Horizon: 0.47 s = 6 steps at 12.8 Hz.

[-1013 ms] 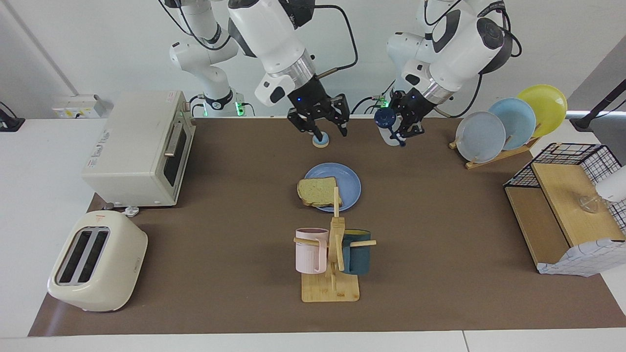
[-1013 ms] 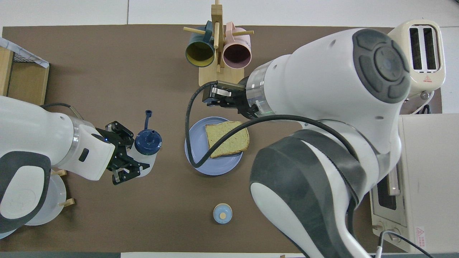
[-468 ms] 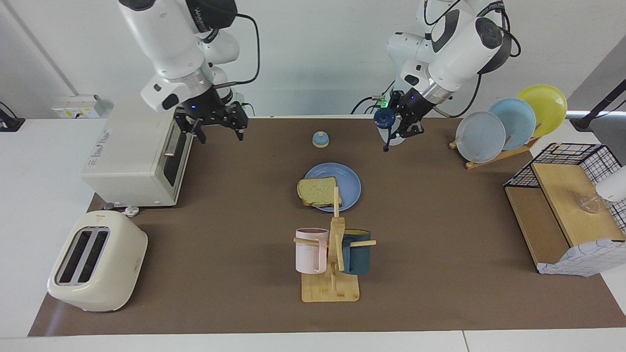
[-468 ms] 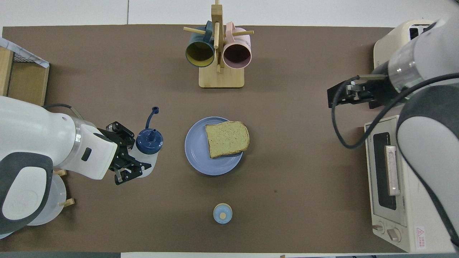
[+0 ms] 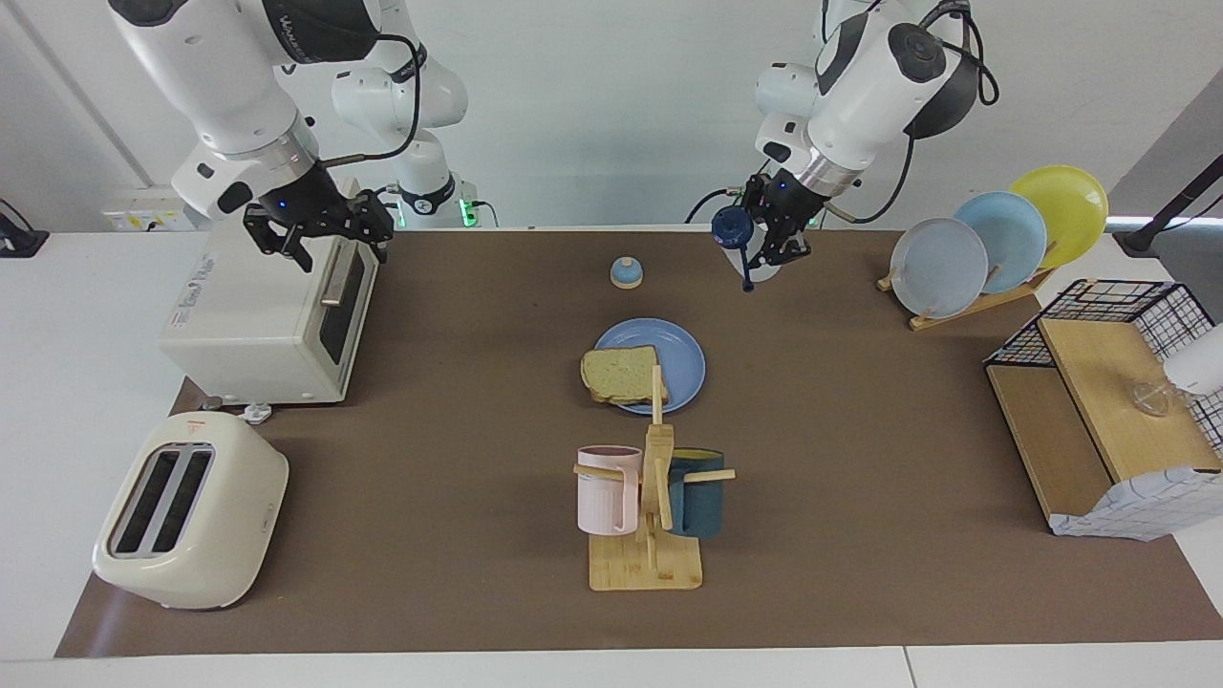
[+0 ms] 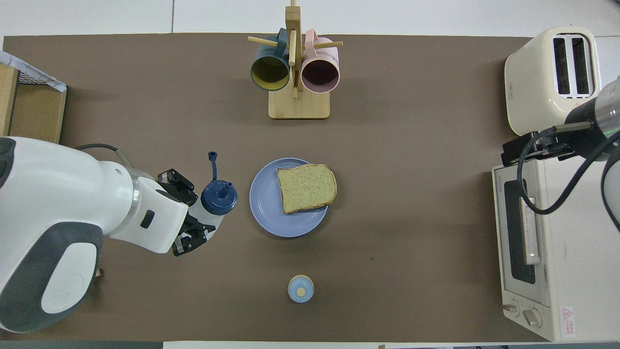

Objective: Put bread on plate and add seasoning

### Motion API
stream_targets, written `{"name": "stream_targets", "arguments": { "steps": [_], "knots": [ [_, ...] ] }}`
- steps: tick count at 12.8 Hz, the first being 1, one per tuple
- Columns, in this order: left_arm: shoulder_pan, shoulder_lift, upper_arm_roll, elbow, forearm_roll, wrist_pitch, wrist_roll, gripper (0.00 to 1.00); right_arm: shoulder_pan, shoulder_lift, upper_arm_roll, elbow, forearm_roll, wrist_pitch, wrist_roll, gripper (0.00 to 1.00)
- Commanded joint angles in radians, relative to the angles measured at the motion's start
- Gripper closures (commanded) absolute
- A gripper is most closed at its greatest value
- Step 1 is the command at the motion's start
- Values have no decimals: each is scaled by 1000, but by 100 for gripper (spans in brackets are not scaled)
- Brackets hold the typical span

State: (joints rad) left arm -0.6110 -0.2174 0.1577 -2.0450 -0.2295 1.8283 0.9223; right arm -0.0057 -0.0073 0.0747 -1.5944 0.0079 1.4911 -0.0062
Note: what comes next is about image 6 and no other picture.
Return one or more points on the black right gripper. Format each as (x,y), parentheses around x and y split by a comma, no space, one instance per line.
(583,128)

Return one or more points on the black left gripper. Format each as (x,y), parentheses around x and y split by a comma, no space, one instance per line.
(192,213)

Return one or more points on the squeeze bottle with blue cap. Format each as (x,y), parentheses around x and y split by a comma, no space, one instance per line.
(219,198)

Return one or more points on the bread slice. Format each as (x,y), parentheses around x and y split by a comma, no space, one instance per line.
(307,189)

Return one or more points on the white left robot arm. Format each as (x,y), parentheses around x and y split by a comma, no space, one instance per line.
(58,194)

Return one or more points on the blue round plate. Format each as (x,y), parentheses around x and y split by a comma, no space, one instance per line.
(266,208)

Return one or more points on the cream two-slot toaster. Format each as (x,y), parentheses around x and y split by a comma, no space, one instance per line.
(528,87)

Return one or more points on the cream toaster oven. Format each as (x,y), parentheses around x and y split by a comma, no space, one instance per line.
(581,271)

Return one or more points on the brown table mat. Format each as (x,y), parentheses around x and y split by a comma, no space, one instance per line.
(411,218)

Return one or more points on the wooden mug tree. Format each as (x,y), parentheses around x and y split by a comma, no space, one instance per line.
(299,107)

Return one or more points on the dark teal mug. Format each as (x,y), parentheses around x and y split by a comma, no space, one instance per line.
(270,72)

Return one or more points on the wooden shelf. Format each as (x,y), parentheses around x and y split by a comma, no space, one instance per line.
(36,111)

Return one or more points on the pink mug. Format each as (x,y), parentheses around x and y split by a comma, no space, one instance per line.
(319,75)

